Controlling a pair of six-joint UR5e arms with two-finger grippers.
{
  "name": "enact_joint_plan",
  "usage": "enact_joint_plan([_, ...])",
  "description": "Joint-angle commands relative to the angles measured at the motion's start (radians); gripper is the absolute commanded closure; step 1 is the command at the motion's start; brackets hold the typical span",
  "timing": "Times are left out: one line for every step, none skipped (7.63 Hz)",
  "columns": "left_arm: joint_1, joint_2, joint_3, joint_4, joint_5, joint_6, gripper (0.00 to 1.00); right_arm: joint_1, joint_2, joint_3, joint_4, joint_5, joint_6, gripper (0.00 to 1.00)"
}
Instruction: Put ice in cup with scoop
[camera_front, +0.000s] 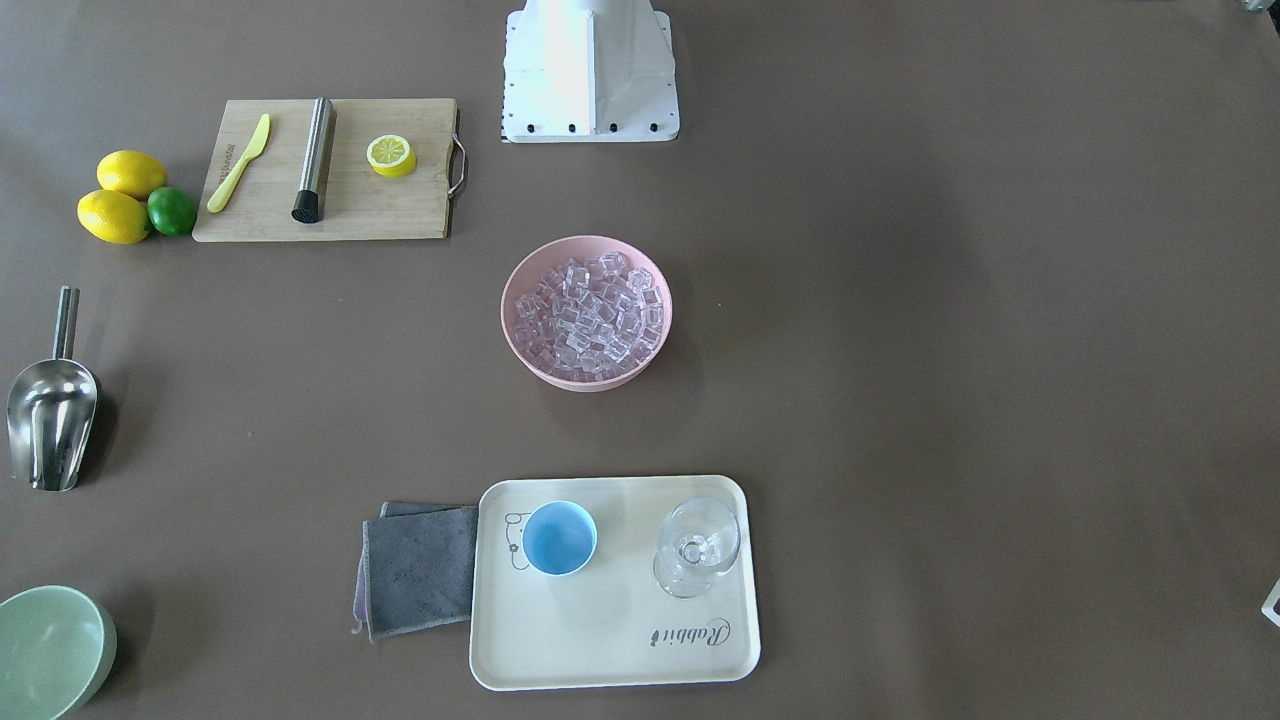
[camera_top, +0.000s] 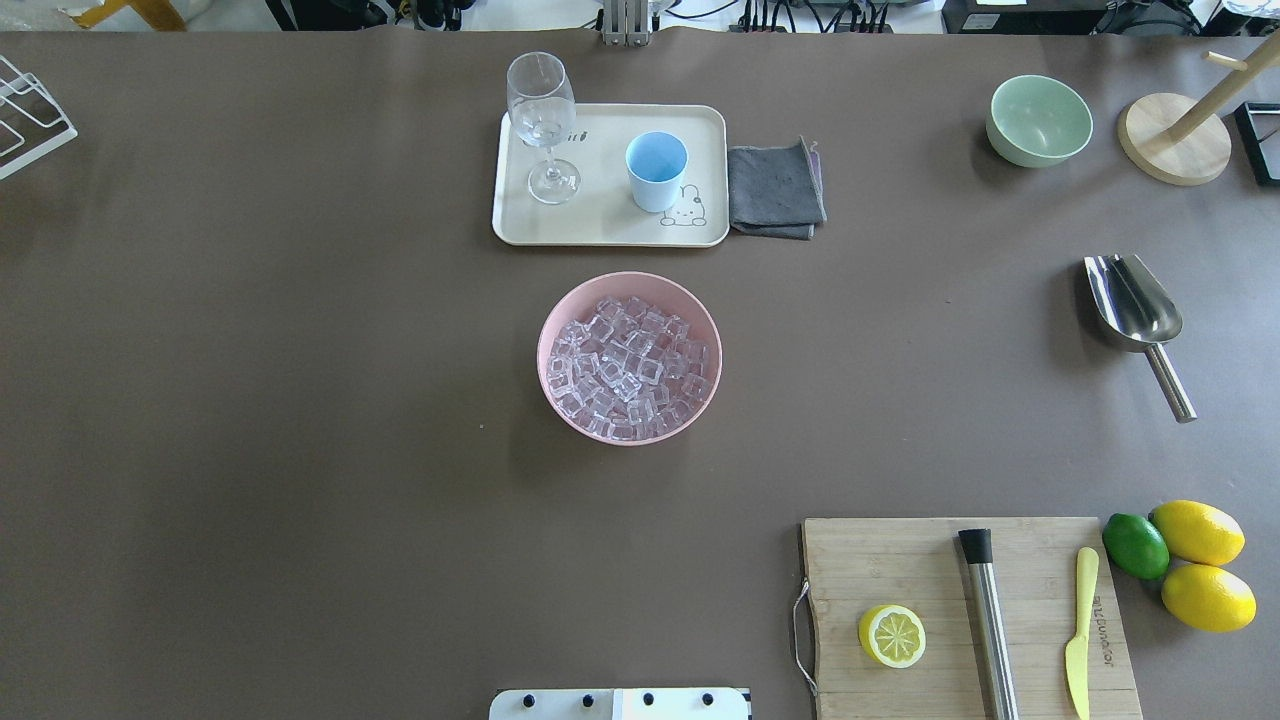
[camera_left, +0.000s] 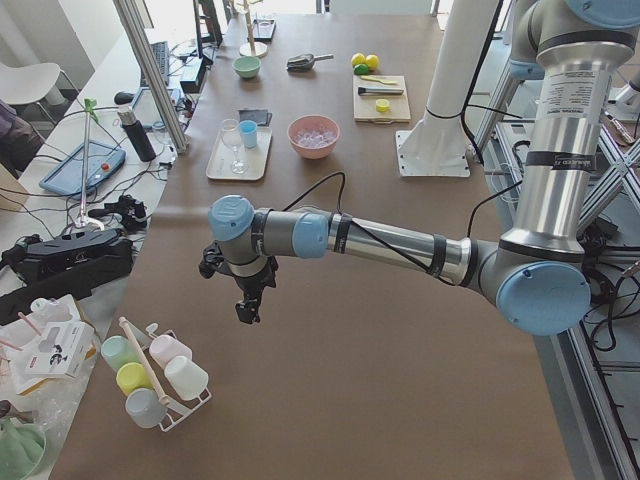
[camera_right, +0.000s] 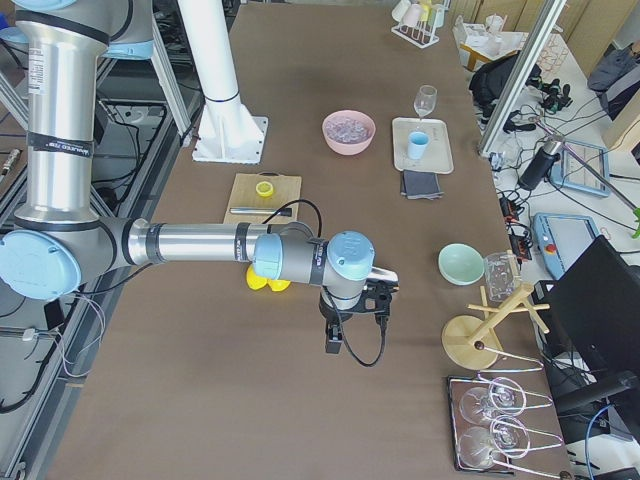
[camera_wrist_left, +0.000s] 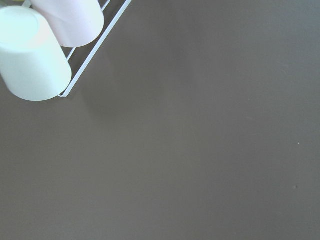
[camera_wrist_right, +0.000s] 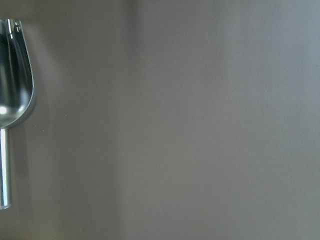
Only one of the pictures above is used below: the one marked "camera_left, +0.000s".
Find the pink pastel cup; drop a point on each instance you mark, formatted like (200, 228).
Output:
(164, 348)

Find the blue teach pendant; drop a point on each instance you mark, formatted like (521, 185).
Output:
(103, 162)

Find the pink bowl with ice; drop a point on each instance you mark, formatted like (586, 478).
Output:
(313, 136)

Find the white pastel cup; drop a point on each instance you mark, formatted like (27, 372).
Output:
(186, 377)

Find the yellow lemon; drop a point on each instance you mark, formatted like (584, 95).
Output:
(358, 59)
(372, 62)

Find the yellow plastic knife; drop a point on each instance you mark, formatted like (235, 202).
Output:
(377, 79)

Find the green ceramic bowl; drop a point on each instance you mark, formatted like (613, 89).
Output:
(247, 67)

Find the white wire cup rack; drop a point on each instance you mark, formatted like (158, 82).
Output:
(178, 410)

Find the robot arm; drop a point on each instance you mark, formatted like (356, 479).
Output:
(532, 274)

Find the yellow pastel cup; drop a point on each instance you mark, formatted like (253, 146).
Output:
(132, 376)

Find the wooden glass tree stand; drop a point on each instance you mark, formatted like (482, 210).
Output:
(251, 47)

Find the half lemon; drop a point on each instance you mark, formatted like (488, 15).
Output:
(382, 105)

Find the steel muddler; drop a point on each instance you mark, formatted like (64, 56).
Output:
(371, 91)

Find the bamboo cutting board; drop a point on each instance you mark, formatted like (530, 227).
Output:
(364, 106)

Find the blue plastic cup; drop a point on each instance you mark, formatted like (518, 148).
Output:
(248, 133)

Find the metal ice scoop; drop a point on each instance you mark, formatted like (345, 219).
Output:
(305, 62)

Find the beige serving tray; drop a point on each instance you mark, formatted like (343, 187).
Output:
(221, 159)

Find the aluminium frame post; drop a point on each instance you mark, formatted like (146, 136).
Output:
(132, 24)

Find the black water bottle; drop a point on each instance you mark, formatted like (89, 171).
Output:
(136, 134)

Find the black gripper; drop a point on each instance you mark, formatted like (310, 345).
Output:
(251, 285)

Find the grey pastel cup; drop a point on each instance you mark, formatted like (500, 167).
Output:
(144, 408)

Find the green lime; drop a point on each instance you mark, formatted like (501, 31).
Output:
(361, 69)

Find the grey folded cloth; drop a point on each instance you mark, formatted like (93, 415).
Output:
(262, 117)

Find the clear wine glass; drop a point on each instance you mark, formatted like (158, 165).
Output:
(231, 138)

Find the green pastel cup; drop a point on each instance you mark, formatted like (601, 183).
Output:
(117, 351)

